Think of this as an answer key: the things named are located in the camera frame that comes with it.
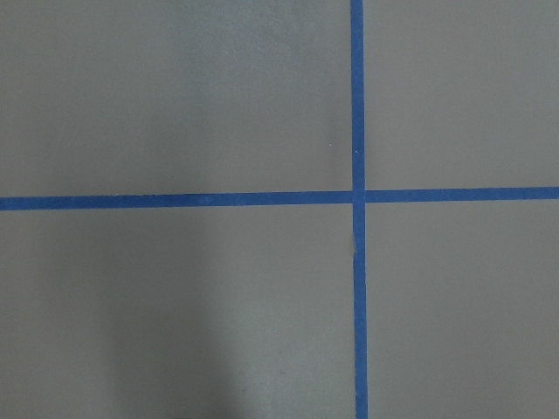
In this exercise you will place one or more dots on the blue tape line lengthwise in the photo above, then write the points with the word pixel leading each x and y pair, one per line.
pixel 358 210

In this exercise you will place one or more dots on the blue tape line crosswise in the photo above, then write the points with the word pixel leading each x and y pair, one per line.
pixel 275 198

